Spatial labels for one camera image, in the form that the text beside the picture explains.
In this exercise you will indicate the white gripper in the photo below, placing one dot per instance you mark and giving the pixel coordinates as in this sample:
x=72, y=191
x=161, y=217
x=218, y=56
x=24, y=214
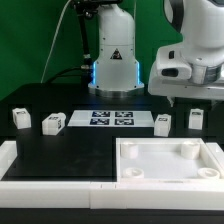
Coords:
x=184, y=89

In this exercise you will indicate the white square tabletop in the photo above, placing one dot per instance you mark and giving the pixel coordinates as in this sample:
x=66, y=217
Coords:
x=169, y=159

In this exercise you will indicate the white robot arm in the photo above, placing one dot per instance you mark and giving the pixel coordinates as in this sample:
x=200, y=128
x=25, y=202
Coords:
x=116, y=71

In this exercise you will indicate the white sheet with tags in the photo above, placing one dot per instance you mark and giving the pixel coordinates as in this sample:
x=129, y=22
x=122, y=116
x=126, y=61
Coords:
x=105, y=118

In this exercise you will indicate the white U-shaped obstacle fence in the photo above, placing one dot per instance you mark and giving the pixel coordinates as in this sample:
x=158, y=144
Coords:
x=195, y=194

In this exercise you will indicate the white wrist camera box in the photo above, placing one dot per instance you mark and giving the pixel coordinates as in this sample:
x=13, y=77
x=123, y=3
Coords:
x=175, y=62

